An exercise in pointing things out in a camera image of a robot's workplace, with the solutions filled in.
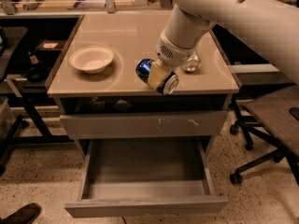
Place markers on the grey drawer cabinet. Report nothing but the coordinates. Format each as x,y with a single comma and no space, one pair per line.
132,36

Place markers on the black office chair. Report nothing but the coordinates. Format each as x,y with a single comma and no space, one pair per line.
273,118

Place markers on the white paper bowl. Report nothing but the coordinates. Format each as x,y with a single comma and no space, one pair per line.
92,59

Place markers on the green soda can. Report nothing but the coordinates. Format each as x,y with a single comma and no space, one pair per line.
192,63

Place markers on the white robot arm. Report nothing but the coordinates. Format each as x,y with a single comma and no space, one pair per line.
269,27

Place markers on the blue pepsi can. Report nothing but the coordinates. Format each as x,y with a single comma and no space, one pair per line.
167,87

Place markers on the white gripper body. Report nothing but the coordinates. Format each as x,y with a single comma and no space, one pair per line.
172,54

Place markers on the open grey middle drawer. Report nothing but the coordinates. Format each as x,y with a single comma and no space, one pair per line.
150,176

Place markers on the dark shoe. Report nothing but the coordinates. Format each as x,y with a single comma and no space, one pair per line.
25,215

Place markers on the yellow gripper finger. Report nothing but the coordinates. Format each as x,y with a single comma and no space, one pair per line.
159,71

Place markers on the closed grey top drawer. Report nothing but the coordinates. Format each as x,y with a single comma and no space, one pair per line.
136,125

